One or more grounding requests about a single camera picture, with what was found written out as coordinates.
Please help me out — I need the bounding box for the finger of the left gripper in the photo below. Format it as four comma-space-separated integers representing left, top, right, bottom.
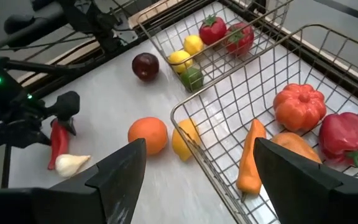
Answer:
45, 91, 80, 122
59, 118, 76, 135

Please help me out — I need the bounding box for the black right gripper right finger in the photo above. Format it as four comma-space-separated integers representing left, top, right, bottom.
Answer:
253, 137, 358, 224

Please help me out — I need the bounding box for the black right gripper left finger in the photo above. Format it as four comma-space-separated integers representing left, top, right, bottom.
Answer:
0, 138, 147, 224

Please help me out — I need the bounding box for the red chili pepper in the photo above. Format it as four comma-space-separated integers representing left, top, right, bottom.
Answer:
47, 119, 71, 171

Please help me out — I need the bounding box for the brown potato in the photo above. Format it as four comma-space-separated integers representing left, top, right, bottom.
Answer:
270, 132, 323, 164

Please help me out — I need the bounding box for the red bell pepper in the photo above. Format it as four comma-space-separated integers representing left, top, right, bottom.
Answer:
318, 111, 358, 168

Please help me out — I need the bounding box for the orange fruit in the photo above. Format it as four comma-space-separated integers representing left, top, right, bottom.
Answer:
127, 116, 169, 156

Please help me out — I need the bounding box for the dark red plum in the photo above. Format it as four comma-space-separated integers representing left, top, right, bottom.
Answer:
131, 52, 160, 82

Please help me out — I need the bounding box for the large yellow lemon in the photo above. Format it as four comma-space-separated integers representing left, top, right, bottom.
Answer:
172, 118, 201, 162

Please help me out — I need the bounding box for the small yellow lemon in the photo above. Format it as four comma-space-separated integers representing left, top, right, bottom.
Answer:
183, 34, 204, 57
168, 49, 194, 74

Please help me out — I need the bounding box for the green lime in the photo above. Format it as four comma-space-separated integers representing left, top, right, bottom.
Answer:
180, 67, 204, 92

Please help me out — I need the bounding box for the red strawberry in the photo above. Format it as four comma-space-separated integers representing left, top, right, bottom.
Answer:
224, 21, 255, 56
199, 14, 228, 47

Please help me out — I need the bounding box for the white garlic bulb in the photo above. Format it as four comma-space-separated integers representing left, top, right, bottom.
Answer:
54, 154, 92, 178

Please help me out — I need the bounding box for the long orange pepper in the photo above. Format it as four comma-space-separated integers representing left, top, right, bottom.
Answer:
236, 118, 267, 203

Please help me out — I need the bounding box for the orange bell pepper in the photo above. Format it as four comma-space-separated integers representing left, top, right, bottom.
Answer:
272, 83, 328, 133

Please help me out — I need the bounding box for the black table clamp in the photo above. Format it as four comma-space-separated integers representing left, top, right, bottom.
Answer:
250, 0, 269, 15

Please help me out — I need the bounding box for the large gold wire basket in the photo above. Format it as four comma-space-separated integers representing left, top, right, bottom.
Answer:
170, 24, 358, 224

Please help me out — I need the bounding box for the small gold wire basket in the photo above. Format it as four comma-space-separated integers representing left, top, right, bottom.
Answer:
136, 0, 293, 93

